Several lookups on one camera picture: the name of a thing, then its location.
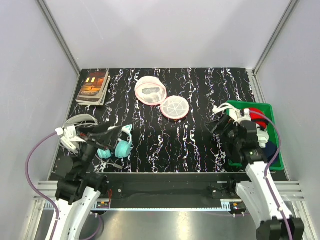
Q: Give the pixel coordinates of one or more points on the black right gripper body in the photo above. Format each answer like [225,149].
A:
[229,134]

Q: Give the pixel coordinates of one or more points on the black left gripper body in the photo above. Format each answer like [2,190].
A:
[89,143]

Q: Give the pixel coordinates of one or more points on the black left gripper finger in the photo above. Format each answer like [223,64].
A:
[98,129]
[109,138]

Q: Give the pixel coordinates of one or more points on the white pink mesh laundry bag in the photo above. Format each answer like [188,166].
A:
[150,91]

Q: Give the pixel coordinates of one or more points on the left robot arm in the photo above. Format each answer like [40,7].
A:
[77,190]

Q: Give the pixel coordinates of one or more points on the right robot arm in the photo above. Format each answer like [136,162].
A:
[244,141]

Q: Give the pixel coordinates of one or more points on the teal cat-ear headphones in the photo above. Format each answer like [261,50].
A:
[122,148]

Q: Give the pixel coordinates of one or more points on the white headphones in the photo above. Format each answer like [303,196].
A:
[81,120]

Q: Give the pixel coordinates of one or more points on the red garment in bin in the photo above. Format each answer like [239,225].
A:
[256,117]

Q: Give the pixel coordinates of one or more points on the paperback book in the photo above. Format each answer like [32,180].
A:
[94,89]

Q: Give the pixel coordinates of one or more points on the blue garment in bin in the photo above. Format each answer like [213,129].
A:
[270,150]

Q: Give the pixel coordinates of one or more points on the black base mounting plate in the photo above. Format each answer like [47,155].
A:
[166,190]

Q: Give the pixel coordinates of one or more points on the green plastic bin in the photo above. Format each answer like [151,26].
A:
[267,109]

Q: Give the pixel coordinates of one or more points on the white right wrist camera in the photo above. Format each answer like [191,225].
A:
[236,114]

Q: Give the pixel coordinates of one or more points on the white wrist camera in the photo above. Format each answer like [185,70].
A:
[236,114]
[68,138]

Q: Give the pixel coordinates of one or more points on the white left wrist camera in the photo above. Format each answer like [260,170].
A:
[68,138]

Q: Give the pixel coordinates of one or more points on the grey usb cable plug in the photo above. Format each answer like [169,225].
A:
[116,166]

